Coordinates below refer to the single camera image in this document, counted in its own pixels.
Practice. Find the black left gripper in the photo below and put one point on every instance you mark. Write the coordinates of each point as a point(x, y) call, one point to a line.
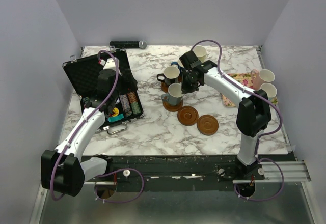
point(129, 86)

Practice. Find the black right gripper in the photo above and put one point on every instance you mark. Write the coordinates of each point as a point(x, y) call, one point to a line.
point(190, 87)

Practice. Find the dark blue mug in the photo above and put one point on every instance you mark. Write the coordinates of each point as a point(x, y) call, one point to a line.
point(181, 68)

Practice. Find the teal mug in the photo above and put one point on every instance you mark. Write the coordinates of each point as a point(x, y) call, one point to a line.
point(169, 76)

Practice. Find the light green mug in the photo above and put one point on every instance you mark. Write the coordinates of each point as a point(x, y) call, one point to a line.
point(200, 52)

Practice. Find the grey blue mug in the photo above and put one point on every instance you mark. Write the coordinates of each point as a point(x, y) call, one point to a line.
point(174, 95)

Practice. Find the brown wooden coaster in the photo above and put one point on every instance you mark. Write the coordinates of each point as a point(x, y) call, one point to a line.
point(187, 115)
point(207, 125)
point(172, 108)
point(164, 87)

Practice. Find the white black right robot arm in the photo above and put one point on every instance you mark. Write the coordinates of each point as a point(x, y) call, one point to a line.
point(253, 113)

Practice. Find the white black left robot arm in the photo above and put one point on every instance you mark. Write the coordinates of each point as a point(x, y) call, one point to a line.
point(62, 169)

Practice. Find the black poker chip case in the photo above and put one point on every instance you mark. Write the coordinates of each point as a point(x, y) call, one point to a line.
point(83, 75)

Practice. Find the yellow dealer button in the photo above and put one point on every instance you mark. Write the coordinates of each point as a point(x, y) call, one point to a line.
point(115, 112)

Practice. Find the teal rectangular block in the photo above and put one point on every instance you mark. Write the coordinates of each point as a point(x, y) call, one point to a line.
point(116, 118)

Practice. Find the black microphone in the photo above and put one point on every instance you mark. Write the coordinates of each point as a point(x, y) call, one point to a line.
point(129, 44)

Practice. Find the floral serving tray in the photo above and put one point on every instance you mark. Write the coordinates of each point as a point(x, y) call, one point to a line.
point(244, 79)

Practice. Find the pink mug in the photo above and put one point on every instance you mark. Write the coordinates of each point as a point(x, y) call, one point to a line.
point(260, 77)

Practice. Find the light blue mug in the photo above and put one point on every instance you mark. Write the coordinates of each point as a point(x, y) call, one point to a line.
point(270, 89)

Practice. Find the aluminium mounting rail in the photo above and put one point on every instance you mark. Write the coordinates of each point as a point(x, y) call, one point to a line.
point(295, 171)

